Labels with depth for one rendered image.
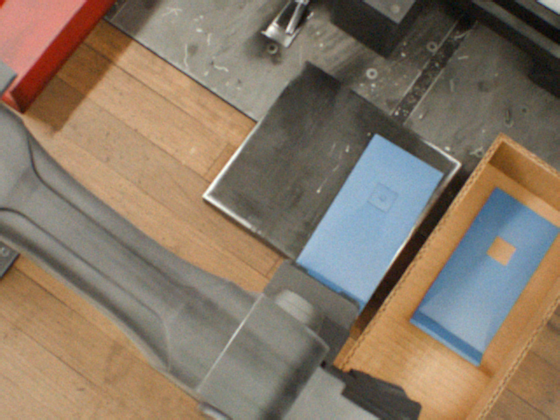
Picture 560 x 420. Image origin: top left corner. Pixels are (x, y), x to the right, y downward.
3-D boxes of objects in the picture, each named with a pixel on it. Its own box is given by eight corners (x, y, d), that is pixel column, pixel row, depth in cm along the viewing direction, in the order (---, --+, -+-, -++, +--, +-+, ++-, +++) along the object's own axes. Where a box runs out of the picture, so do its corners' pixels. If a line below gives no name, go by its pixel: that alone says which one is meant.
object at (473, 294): (404, 326, 99) (409, 320, 96) (495, 187, 102) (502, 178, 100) (471, 371, 98) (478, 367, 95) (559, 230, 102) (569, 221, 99)
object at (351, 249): (285, 278, 98) (287, 271, 95) (374, 135, 102) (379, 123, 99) (355, 321, 97) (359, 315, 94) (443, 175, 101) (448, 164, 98)
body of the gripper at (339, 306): (365, 302, 82) (346, 331, 75) (294, 412, 84) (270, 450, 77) (288, 254, 82) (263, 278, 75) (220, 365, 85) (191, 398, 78)
